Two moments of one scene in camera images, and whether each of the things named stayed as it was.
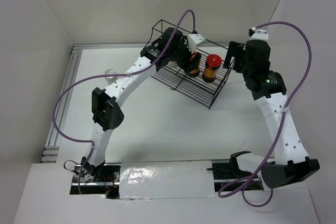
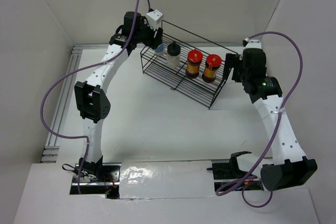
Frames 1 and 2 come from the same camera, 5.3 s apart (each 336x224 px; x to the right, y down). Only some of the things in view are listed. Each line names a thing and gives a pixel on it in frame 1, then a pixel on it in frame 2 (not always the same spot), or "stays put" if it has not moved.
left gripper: [186, 63] to [153, 42]
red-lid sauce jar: [212, 64] stays put
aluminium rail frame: [52, 145] stays put
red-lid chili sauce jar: [195, 65] stays put
